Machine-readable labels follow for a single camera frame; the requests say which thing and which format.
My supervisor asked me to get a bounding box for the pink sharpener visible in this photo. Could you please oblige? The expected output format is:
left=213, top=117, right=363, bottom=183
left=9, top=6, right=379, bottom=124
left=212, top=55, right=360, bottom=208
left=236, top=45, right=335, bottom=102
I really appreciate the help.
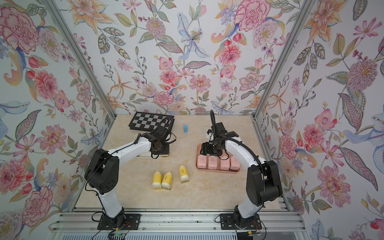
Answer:
left=230, top=156, right=241, bottom=172
left=219, top=159, right=231, bottom=171
left=197, top=155, right=208, bottom=170
left=208, top=156, right=218, bottom=170

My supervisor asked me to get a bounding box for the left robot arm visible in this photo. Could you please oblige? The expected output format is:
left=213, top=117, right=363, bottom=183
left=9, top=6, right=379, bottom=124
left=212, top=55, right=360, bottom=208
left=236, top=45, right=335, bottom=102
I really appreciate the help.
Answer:
left=85, top=126, right=177, bottom=219

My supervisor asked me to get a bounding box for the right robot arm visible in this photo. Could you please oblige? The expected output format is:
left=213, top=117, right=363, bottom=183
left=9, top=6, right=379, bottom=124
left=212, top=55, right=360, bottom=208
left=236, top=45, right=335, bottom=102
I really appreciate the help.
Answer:
left=199, top=121, right=283, bottom=220

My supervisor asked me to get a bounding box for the white storage tray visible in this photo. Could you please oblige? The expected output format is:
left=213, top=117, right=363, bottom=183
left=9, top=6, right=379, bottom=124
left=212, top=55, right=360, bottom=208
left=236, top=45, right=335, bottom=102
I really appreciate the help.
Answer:
left=137, top=152, right=163, bottom=159

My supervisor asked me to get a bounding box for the pink storage tray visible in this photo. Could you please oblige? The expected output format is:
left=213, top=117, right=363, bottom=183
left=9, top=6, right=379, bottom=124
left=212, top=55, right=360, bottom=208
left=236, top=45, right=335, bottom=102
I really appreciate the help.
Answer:
left=196, top=144, right=238, bottom=174

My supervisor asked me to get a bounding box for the black white checkerboard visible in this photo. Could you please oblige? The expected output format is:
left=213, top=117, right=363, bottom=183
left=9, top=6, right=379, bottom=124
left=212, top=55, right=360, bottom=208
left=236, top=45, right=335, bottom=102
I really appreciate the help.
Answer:
left=129, top=112, right=175, bottom=132

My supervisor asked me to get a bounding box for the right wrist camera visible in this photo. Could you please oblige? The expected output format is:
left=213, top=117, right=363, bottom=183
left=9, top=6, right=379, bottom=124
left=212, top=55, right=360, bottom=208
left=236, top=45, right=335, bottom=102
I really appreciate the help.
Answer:
left=206, top=132, right=214, bottom=142

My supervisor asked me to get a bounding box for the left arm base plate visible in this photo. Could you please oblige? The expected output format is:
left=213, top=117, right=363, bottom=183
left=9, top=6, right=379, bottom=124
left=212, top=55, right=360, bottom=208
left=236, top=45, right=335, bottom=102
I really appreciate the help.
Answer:
left=97, top=213, right=141, bottom=231

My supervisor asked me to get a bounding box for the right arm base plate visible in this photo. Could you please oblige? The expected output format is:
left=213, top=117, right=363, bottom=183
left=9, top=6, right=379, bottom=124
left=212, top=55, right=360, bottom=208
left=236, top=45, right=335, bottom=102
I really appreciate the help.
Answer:
left=219, top=213, right=263, bottom=231

